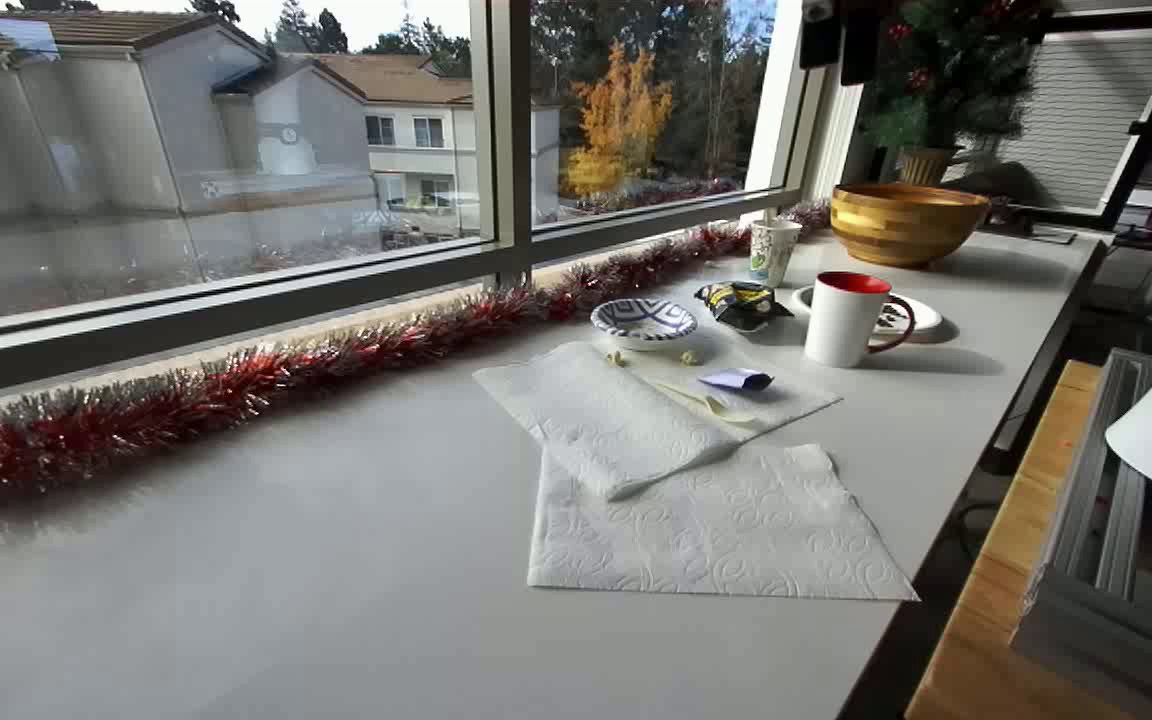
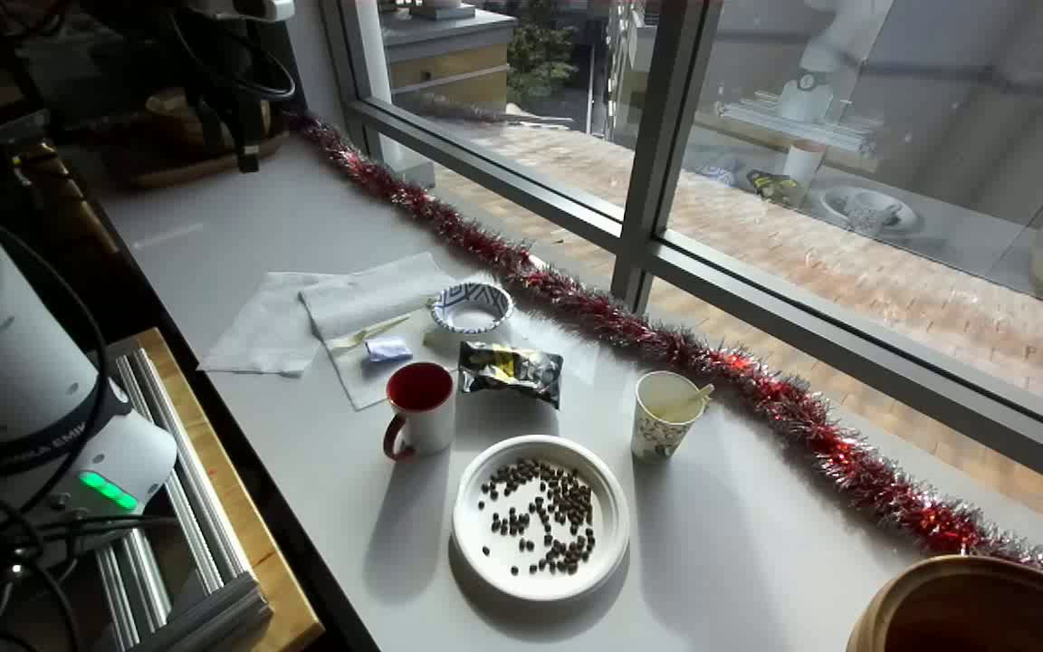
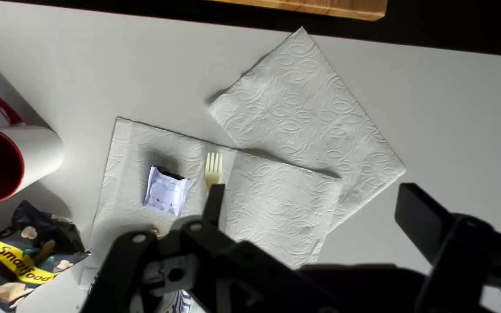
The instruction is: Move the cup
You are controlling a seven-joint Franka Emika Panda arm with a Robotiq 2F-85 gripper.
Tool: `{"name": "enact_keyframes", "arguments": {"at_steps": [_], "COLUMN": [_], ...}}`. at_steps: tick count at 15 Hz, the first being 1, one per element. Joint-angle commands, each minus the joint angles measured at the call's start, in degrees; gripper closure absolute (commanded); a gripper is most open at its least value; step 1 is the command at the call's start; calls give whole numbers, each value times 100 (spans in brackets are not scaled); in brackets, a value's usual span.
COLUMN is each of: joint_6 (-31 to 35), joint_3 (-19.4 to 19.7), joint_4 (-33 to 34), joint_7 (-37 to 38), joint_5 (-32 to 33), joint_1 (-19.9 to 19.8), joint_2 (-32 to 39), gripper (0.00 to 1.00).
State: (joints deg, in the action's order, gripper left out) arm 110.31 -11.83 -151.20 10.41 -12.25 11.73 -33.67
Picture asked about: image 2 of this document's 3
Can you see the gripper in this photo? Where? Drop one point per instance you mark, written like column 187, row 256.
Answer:
column 224, row 56

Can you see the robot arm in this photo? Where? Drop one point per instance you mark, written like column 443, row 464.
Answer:
column 5, row 362

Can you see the printed paper cup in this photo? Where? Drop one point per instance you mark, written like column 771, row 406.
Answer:
column 657, row 439

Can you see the wooden tray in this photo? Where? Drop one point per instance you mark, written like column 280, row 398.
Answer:
column 168, row 163

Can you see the white paper napkin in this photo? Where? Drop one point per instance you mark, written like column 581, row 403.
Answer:
column 259, row 328

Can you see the white paper towel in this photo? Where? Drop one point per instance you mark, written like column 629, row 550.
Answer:
column 368, row 294

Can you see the white plastic spoon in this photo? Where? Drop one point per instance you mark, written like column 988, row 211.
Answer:
column 368, row 331

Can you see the small blue white sachet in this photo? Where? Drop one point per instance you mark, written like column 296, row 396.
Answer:
column 387, row 349

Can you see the patterned paper bowl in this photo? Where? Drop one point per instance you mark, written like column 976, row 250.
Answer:
column 472, row 308

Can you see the white mug with red inside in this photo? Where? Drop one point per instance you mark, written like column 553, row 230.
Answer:
column 426, row 421

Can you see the black and gold foil packet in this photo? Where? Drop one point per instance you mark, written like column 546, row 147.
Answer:
column 511, row 371

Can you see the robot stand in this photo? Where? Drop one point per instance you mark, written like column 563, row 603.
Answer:
column 214, row 507

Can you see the window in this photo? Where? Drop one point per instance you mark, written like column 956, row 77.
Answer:
column 657, row 136

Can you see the white paper plate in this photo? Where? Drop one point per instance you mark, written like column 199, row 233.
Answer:
column 494, row 552

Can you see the red and silver tinsel garland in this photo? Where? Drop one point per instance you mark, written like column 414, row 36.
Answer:
column 684, row 349

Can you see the heap of coffee beans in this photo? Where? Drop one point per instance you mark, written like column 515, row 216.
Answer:
column 558, row 512

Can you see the wooden stir stick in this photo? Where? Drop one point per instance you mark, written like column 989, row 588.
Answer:
column 695, row 397

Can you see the round wooden bowl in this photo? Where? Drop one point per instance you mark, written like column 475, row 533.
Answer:
column 983, row 611

